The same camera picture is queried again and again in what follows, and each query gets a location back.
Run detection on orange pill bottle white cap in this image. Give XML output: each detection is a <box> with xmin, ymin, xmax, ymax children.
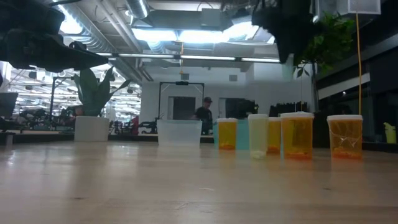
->
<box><xmin>326</xmin><ymin>114</ymin><xmax>364</xmax><ymax>160</ymax></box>
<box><xmin>267</xmin><ymin>116</ymin><xmax>282</xmax><ymax>154</ymax></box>
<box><xmin>279</xmin><ymin>111</ymin><xmax>315</xmax><ymax>161</ymax></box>
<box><xmin>216</xmin><ymin>117</ymin><xmax>239</xmax><ymax>151</ymax></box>

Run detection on yellow plastic jug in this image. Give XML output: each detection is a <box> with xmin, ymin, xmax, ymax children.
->
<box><xmin>383</xmin><ymin>121</ymin><xmax>397</xmax><ymax>144</ymax></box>

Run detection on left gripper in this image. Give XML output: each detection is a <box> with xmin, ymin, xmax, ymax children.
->
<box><xmin>0</xmin><ymin>30</ymin><xmax>110</xmax><ymax>73</ymax></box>

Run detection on dark monitor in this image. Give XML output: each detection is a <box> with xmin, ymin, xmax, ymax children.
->
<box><xmin>0</xmin><ymin>92</ymin><xmax>19</xmax><ymax>119</ymax></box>

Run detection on clear bottle yellow pills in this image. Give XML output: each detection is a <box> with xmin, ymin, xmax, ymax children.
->
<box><xmin>248</xmin><ymin>113</ymin><xmax>270</xmax><ymax>160</ymax></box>

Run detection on long spiral ventilation duct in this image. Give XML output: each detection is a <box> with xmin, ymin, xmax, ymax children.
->
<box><xmin>62</xmin><ymin>0</ymin><xmax>155</xmax><ymax>83</ymax></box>

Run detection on black plant pot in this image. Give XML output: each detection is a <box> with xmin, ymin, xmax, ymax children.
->
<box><xmin>313</xmin><ymin>111</ymin><xmax>328</xmax><ymax>147</ymax></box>

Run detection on leafy green tree plant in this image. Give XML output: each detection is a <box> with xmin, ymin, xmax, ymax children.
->
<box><xmin>292</xmin><ymin>12</ymin><xmax>356</xmax><ymax>113</ymax></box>

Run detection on person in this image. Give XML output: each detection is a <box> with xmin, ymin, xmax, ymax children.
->
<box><xmin>60</xmin><ymin>105</ymin><xmax>85</xmax><ymax>126</ymax></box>
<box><xmin>195</xmin><ymin>96</ymin><xmax>214</xmax><ymax>135</ymax></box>

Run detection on black equipment row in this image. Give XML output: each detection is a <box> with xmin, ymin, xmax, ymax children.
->
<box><xmin>269</xmin><ymin>101</ymin><xmax>309</xmax><ymax>118</ymax></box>

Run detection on grey ventilation unit box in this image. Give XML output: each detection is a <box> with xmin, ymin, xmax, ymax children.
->
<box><xmin>200</xmin><ymin>7</ymin><xmax>234</xmax><ymax>32</ymax></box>

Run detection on green snake plant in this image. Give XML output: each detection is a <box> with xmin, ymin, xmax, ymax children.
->
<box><xmin>70</xmin><ymin>65</ymin><xmax>132</xmax><ymax>118</ymax></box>

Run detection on clear plastic bin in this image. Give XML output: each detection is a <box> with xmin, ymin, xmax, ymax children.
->
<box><xmin>156</xmin><ymin>119</ymin><xmax>203</xmax><ymax>147</ymax></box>

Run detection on yellow power cable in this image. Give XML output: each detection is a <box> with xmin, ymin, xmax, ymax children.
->
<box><xmin>355</xmin><ymin>12</ymin><xmax>363</xmax><ymax>116</ymax></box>

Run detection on neighbouring rig gantry frame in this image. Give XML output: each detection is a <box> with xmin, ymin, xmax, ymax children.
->
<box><xmin>49</xmin><ymin>76</ymin><xmax>75</xmax><ymax>125</ymax></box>
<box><xmin>157</xmin><ymin>80</ymin><xmax>205</xmax><ymax>135</ymax></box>

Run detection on teal plastic bin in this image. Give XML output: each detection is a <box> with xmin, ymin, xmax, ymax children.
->
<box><xmin>212</xmin><ymin>119</ymin><xmax>283</xmax><ymax>151</ymax></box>

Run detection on long linear light bar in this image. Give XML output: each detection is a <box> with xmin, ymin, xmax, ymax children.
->
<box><xmin>93</xmin><ymin>52</ymin><xmax>282</xmax><ymax>64</ymax></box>

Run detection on dark flat screen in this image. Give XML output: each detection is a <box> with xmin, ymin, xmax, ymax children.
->
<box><xmin>224</xmin><ymin>98</ymin><xmax>259</xmax><ymax>119</ymax></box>

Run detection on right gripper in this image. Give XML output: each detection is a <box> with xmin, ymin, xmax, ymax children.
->
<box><xmin>251</xmin><ymin>0</ymin><xmax>317</xmax><ymax>64</ymax></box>

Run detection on white plant pot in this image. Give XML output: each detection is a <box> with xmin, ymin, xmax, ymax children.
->
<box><xmin>73</xmin><ymin>116</ymin><xmax>110</xmax><ymax>143</ymax></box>

